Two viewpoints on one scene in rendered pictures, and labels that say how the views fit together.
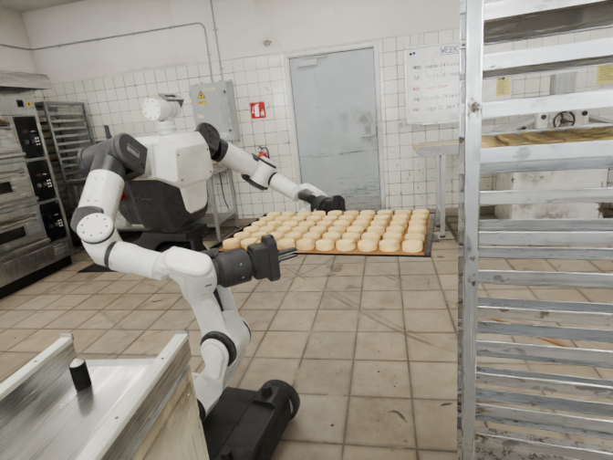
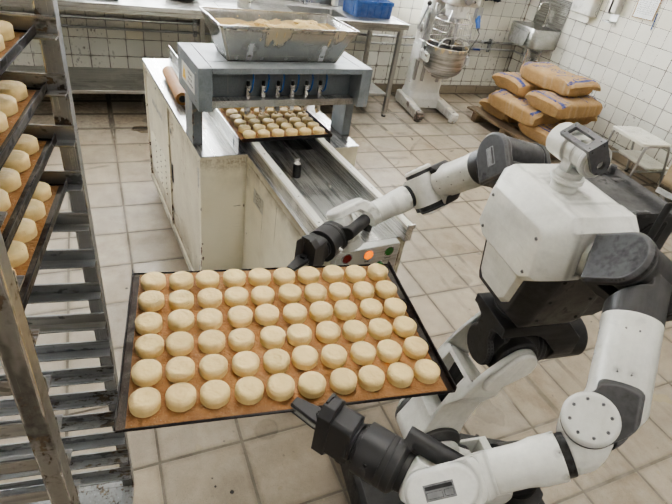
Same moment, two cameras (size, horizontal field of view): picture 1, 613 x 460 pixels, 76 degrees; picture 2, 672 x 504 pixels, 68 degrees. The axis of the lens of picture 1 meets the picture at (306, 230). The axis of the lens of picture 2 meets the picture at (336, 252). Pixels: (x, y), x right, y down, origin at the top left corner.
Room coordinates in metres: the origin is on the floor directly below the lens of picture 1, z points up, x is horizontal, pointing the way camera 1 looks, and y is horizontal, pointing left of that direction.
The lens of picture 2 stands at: (1.77, -0.49, 1.73)
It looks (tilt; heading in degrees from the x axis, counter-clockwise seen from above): 35 degrees down; 139
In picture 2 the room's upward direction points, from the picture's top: 10 degrees clockwise
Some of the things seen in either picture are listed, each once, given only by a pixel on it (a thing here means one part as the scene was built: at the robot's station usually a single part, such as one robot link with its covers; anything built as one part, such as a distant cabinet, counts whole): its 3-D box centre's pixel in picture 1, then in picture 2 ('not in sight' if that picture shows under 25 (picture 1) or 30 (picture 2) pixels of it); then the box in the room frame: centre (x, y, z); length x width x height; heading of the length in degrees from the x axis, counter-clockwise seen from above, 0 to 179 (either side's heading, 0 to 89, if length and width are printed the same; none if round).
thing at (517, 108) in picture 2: not in sight; (524, 107); (-1.04, 4.00, 0.32); 0.72 x 0.42 x 0.17; 172
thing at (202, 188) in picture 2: not in sight; (236, 171); (-0.52, 0.64, 0.42); 1.28 x 0.72 x 0.84; 172
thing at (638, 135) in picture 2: not in sight; (635, 159); (0.05, 4.26, 0.23); 0.45 x 0.45 x 0.46; 70
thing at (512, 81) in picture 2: not in sight; (530, 83); (-1.24, 4.28, 0.47); 0.72 x 0.42 x 0.17; 78
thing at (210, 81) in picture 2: not in sight; (274, 97); (-0.05, 0.57, 1.01); 0.72 x 0.33 x 0.34; 82
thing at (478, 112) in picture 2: not in sight; (530, 131); (-0.99, 4.21, 0.06); 1.20 x 0.80 x 0.11; 170
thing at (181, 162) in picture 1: (160, 175); (562, 242); (1.37, 0.48, 1.20); 0.34 x 0.30 x 0.36; 159
